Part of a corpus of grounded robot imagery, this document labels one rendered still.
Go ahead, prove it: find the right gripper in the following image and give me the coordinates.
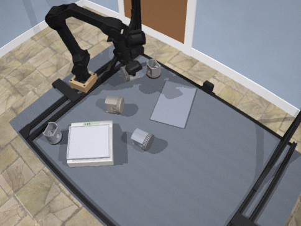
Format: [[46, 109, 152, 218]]
[[113, 46, 142, 76]]

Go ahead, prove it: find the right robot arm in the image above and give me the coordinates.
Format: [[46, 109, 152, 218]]
[[45, 3, 146, 84]]

